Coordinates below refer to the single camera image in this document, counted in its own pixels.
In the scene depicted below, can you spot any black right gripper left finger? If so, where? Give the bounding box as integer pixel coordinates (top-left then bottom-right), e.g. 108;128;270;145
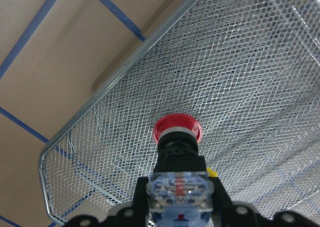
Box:
67;177;149;227

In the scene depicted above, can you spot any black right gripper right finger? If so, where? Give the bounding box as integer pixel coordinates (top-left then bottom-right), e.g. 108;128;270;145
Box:
211;177;319;227

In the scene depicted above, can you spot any red emergency stop button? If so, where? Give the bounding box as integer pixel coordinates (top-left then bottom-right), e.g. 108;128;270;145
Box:
147;113;215;227

